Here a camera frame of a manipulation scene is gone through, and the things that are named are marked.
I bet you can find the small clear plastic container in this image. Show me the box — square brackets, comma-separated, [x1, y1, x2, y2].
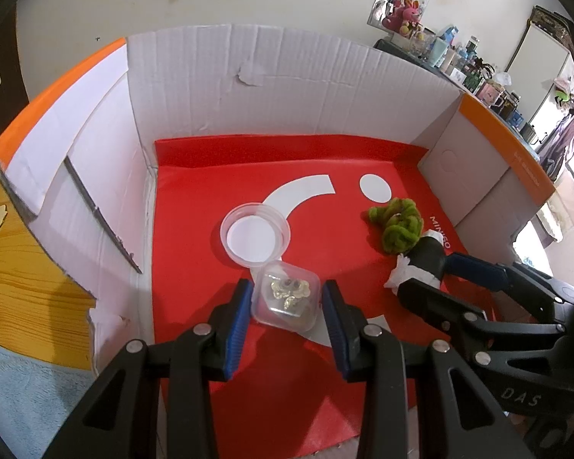
[251, 260, 321, 334]

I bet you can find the black and white sock roll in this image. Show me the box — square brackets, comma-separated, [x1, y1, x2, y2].
[383, 230, 446, 294]

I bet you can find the round clear plastic lid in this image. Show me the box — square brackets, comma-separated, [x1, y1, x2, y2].
[220, 202, 291, 269]

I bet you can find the green fuzzy scrunchie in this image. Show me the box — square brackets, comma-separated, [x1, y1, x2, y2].
[368, 197, 424, 255]

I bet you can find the red Miniso bag liner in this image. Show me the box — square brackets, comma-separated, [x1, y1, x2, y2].
[150, 133, 499, 459]

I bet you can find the cluttered dresser with dark cloth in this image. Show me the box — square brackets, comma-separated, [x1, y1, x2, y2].
[373, 28, 539, 161]

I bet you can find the white orange cardboard box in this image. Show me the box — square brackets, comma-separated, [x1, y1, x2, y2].
[0, 25, 554, 370]

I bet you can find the white refrigerator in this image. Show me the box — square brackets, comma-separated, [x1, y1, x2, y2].
[507, 24, 571, 147]

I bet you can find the blue fluffy towel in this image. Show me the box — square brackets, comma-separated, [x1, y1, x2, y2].
[0, 346, 94, 458]

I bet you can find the pink plush toy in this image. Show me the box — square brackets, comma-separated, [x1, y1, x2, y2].
[382, 0, 422, 38]

